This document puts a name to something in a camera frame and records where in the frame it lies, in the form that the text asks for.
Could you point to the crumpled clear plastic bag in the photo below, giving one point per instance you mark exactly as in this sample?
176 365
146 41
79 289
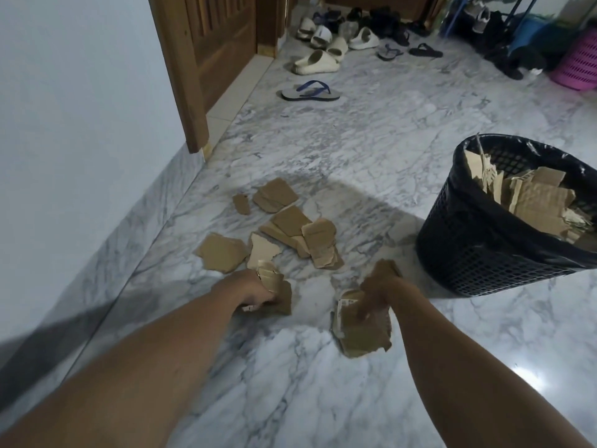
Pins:
578 11

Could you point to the black flip-flop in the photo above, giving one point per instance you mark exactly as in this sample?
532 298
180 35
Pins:
426 52

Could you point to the pale green bottle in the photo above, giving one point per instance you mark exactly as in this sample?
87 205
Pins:
438 20

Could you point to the grey flip-flop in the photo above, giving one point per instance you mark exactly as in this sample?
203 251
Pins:
389 53

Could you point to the row of grey sneakers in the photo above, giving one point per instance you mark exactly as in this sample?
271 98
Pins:
480 16

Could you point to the person's left hand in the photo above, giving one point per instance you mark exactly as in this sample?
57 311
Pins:
254 289

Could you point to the pink mesh basket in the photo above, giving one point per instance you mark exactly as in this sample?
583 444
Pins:
578 65

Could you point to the person's right hand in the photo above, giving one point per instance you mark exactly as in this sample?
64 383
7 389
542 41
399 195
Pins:
380 293

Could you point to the grey slide sandal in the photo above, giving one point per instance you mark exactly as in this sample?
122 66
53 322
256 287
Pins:
348 30

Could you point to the brown paper piece white label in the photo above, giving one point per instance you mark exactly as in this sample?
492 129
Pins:
364 338

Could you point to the person's right forearm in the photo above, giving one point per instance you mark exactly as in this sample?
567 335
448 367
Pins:
466 382

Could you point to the cream slide sandal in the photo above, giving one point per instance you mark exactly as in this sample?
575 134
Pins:
321 37
315 64
336 47
364 40
305 28

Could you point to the blue metal shoe rack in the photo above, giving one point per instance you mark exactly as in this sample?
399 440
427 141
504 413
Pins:
522 6

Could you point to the pile of black sandals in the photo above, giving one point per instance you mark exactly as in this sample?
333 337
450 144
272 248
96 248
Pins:
387 20

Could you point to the scatter of brown paper pieces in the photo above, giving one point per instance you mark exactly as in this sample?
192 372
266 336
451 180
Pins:
221 251

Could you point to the black bin with liner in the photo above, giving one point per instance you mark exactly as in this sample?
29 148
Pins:
466 275

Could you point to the person's left forearm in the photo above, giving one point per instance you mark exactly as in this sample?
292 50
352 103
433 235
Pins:
116 377

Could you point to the blue mop bucket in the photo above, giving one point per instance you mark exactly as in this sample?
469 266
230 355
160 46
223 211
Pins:
531 30

